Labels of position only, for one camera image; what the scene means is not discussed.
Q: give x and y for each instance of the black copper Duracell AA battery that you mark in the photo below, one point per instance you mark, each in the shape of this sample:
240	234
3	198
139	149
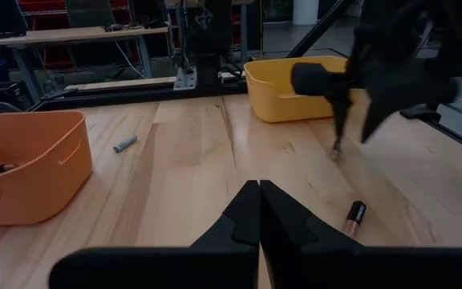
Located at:
355	216

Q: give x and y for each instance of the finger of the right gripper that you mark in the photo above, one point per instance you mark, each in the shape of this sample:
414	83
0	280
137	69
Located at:
342	112
375	118

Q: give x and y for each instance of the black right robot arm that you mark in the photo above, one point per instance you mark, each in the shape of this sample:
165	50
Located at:
215	40

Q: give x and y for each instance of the yellow plastic bin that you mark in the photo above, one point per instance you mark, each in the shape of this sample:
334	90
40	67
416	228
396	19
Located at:
271	100

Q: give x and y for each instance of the red storage shelf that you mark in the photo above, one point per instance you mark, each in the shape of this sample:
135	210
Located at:
56	56

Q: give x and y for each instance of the silver Kirkland AAA battery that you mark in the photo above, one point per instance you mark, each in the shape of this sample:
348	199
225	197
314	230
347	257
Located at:
337	148
125	143

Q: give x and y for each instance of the white metal corner bracket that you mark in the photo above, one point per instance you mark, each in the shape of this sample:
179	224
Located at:
185	79

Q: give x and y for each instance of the white pillar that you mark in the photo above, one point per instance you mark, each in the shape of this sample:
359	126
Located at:
305	11

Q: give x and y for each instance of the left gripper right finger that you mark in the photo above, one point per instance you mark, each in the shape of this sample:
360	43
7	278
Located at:
335	269

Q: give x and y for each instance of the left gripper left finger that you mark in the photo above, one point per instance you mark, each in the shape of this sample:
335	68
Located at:
199	269

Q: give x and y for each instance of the black aluminium table frame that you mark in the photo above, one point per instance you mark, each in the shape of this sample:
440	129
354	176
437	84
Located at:
134	95

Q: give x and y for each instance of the wooden desk with grey legs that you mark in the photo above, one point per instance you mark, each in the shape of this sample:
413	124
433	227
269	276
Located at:
74	35

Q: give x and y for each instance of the orange plastic bin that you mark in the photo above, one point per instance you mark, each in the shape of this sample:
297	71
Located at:
34	180

